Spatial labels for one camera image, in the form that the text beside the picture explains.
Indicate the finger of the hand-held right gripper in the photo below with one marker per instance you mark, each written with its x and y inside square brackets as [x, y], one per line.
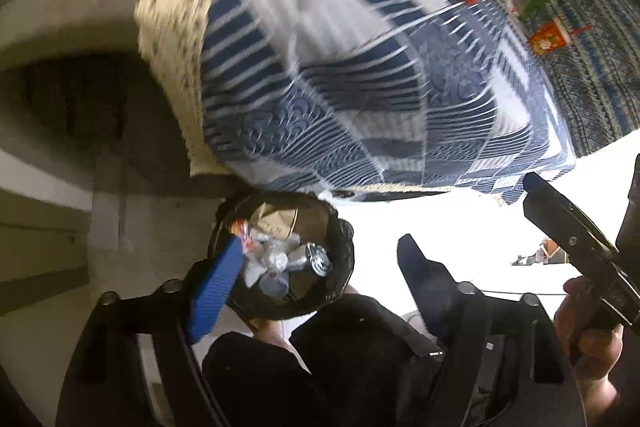
[560, 222]

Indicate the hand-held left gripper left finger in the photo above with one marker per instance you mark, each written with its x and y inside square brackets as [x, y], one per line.
[215, 292]

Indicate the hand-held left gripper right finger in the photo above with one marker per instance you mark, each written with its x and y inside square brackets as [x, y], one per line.
[417, 277]

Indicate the black bag lined trash bin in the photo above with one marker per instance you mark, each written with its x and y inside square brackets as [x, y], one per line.
[335, 267]

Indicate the crushed brown paper bowl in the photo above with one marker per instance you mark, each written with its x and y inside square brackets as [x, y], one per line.
[285, 219]

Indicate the silver metal can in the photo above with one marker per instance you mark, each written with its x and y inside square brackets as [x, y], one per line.
[312, 259]

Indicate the person's right forearm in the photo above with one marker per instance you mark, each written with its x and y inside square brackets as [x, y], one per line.
[597, 407]

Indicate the person's right hand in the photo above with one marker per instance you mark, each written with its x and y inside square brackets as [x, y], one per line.
[590, 352]

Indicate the blue patterned bedsheet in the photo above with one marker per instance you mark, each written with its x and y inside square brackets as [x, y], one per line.
[595, 67]

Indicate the orange paper packet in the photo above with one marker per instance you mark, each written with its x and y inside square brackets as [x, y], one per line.
[548, 39]

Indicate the blue patterned tablecloth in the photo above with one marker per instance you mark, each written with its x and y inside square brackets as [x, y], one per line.
[350, 82]

